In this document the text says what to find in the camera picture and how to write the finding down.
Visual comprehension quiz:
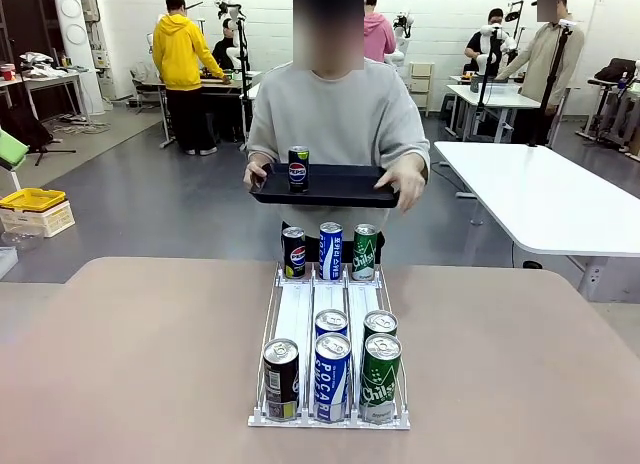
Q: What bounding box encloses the green Chilsung cider can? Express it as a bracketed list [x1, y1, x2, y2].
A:
[358, 332, 403, 425]
[363, 309, 399, 341]
[351, 223, 378, 282]

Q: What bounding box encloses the person in pink hoodie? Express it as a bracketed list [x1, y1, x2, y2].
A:
[362, 0, 399, 64]

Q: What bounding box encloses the blue Pocari Sweat can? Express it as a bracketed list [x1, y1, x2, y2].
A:
[313, 332, 353, 425]
[318, 221, 345, 281]
[314, 308, 350, 341]

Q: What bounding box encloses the person's right forearm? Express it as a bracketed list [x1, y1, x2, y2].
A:
[246, 133, 274, 166]

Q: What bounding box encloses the clear plastic container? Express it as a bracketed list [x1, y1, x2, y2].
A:
[0, 225, 45, 253]

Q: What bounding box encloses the clear white can dispenser rack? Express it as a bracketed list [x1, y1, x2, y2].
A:
[247, 261, 413, 430]

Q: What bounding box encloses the small white work table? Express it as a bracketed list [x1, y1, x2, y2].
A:
[446, 83, 544, 143]

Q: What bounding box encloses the person in light grey sweatshirt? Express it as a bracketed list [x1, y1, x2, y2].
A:
[246, 0, 431, 265]

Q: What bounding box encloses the white humanoid robot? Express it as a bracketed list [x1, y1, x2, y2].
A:
[392, 12, 416, 68]

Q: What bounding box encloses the large white rounded table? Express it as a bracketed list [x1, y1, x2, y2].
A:
[432, 140, 640, 303]

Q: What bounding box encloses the seated person in black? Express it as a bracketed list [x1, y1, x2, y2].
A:
[211, 17, 241, 70]

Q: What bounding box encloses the person in beige jacket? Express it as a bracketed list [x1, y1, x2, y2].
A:
[494, 0, 586, 145]

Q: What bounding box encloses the person's right hand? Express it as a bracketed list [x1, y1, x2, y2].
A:
[243, 161, 271, 193]

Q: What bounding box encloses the black pole stand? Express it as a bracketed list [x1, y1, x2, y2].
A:
[234, 13, 254, 145]

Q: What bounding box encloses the person's left hand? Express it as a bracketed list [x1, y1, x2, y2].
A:
[373, 156, 427, 214]

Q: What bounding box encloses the person's left forearm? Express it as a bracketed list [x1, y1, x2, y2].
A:
[397, 133, 431, 178]

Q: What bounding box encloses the green flat panel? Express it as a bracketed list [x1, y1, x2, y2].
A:
[0, 128, 30, 171]

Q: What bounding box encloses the black plastic serving tray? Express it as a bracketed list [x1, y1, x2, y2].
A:
[248, 162, 401, 209]

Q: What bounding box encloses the yellow plastic crate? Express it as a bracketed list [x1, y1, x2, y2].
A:
[0, 187, 68, 214]

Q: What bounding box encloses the person in yellow hoodie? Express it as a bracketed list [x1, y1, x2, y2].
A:
[151, 0, 232, 157]

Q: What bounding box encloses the white plastic crate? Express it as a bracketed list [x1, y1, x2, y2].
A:
[0, 201, 76, 239]

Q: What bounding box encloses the wooden top work table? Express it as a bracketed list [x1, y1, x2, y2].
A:
[134, 71, 261, 150]

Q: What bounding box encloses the black Pepsi can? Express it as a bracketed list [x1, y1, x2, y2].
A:
[281, 226, 307, 279]
[262, 337, 300, 423]
[287, 145, 311, 194]

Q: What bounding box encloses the white tower air conditioner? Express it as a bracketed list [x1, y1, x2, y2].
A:
[52, 0, 106, 113]

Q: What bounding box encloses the white drawer cabinet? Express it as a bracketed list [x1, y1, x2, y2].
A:
[408, 62, 436, 118]

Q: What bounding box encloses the cluttered grey side table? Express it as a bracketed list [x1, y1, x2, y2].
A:
[0, 66, 94, 125]

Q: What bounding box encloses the person in black with cap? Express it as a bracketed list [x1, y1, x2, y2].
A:
[463, 7, 506, 78]

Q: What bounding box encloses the black camera stand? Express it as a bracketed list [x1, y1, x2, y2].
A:
[528, 21, 576, 148]

